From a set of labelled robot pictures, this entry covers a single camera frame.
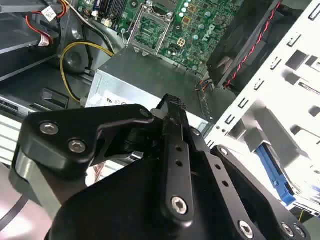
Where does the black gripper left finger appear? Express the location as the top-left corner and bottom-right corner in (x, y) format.
(8, 93), (196, 223)

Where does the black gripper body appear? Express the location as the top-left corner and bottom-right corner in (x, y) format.
(48, 154), (312, 240)

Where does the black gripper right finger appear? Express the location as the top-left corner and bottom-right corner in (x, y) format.
(178, 98), (312, 240)

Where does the hard disk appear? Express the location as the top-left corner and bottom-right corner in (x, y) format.
(254, 143), (320, 218)

